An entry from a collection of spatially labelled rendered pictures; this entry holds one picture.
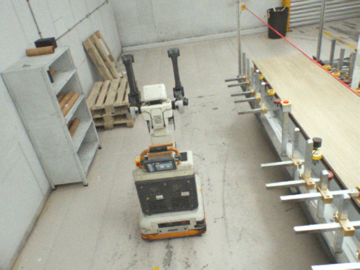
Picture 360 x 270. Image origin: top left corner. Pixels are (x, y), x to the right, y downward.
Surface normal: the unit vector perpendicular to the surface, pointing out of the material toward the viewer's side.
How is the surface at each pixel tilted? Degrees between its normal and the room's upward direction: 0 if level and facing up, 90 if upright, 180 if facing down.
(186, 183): 90
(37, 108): 90
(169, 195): 90
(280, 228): 0
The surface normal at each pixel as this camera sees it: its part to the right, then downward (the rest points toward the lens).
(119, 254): -0.14, -0.86
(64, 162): 0.02, 0.50
